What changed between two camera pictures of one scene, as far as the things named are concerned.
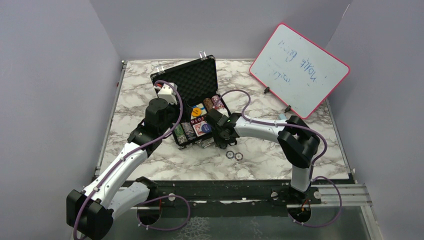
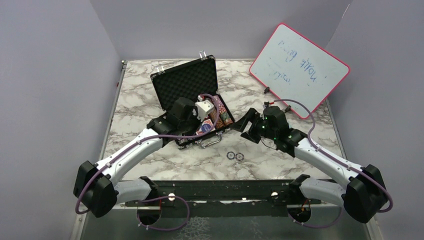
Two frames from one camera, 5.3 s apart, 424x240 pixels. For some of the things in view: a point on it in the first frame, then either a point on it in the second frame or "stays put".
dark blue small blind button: [206, 128] stays put
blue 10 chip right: [238, 156] stays put
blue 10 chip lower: [230, 154] stays put
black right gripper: [223, 142] to [252, 115]
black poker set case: [196, 80] stays put
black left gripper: [177, 108] to [194, 114]
